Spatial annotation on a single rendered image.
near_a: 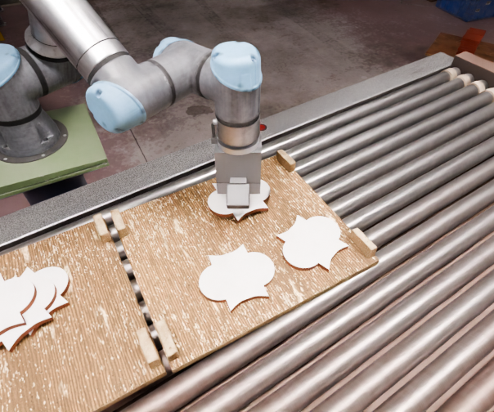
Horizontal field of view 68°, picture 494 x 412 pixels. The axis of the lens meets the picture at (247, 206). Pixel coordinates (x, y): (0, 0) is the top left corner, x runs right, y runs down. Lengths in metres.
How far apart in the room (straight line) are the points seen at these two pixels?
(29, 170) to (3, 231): 0.20
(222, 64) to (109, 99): 0.16
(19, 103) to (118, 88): 0.50
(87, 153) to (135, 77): 0.50
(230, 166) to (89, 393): 0.42
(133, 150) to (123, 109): 1.96
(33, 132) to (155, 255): 0.50
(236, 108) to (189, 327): 0.36
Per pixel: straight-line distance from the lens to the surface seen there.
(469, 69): 1.45
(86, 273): 0.73
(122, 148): 2.54
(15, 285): 0.73
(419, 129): 1.10
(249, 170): 0.67
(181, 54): 0.62
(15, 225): 0.90
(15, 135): 1.06
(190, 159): 0.92
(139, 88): 0.56
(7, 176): 1.05
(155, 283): 0.68
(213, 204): 0.74
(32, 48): 1.02
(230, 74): 0.56
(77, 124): 1.15
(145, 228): 0.75
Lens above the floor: 1.50
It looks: 48 degrees down
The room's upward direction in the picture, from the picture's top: straight up
